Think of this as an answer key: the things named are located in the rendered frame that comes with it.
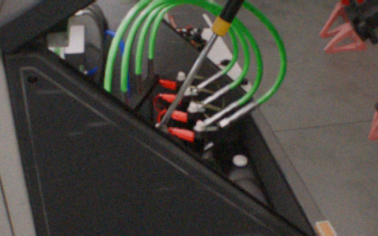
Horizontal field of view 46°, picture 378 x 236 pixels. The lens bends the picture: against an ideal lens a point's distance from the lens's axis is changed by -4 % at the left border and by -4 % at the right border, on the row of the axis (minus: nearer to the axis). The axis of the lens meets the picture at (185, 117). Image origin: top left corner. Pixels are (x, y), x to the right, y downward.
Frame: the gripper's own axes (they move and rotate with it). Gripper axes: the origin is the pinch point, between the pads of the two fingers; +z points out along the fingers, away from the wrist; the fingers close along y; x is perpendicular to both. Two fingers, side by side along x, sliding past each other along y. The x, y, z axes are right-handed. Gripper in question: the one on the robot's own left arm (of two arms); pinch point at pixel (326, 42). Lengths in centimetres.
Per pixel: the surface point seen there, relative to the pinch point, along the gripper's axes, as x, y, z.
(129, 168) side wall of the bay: -30, 38, 21
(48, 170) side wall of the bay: -39, 39, 27
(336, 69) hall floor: 211, -221, 65
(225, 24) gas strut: -34.1, 28.9, 0.4
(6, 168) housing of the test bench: -43, 40, 30
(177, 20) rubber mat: 17, -85, 62
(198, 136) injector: -3.0, 7.5, 33.2
